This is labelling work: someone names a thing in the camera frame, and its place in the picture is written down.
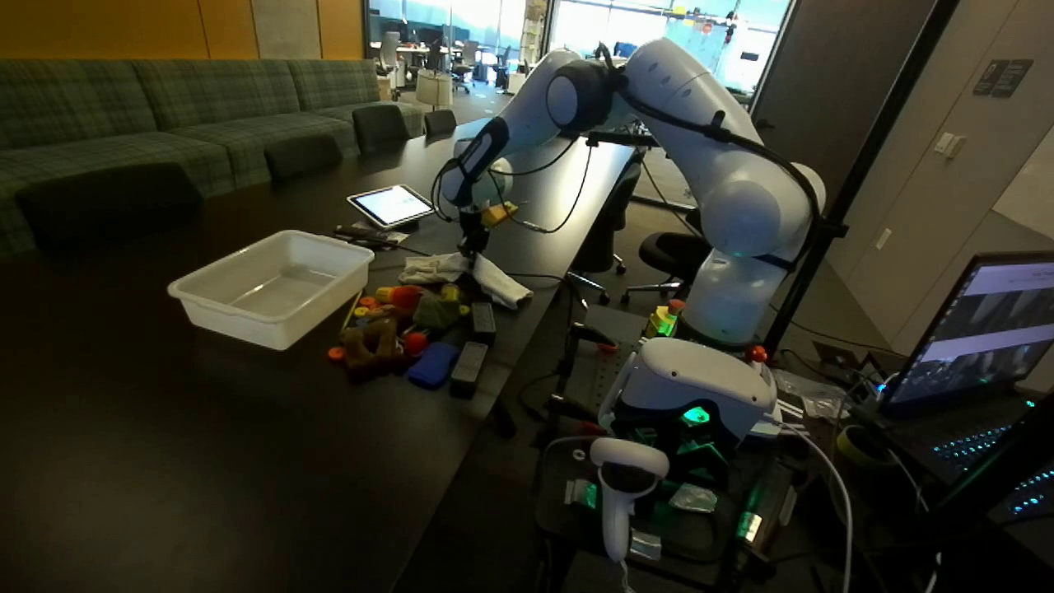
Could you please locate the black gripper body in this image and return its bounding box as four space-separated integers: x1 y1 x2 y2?
455 202 501 267

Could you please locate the green plush toy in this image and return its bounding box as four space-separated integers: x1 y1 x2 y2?
413 283 464 332

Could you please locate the orange plush toy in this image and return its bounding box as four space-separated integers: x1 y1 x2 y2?
374 279 427 322

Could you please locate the blue foam block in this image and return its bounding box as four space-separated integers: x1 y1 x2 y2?
406 336 464 392

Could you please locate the brown plush toy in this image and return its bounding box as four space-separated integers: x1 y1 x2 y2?
336 313 408 380

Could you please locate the white plastic container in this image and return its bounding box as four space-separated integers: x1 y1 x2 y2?
164 224 379 357

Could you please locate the tablet with lit screen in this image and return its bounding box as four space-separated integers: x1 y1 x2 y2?
342 181 442 233

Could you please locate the green yellow small device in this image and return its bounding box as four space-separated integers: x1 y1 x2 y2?
646 303 681 339

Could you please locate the black office chair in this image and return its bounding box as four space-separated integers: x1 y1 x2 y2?
634 228 719 295

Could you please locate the dark ottoman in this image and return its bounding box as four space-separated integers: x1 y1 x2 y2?
261 131 347 183
14 161 207 254

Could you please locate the white VR controller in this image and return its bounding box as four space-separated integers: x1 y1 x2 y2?
587 436 675 570

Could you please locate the green plaid sofa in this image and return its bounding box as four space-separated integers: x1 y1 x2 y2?
0 57 381 264

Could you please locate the black diagonal pole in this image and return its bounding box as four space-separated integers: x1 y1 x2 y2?
760 0 962 357

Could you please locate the open laptop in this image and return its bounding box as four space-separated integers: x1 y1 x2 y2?
873 251 1054 531

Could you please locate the white cable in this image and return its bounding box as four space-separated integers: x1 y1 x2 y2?
786 427 863 593

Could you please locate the white light switch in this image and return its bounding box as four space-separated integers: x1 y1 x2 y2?
930 130 969 165

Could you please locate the gray wall sign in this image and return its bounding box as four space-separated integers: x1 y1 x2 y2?
969 57 1037 101

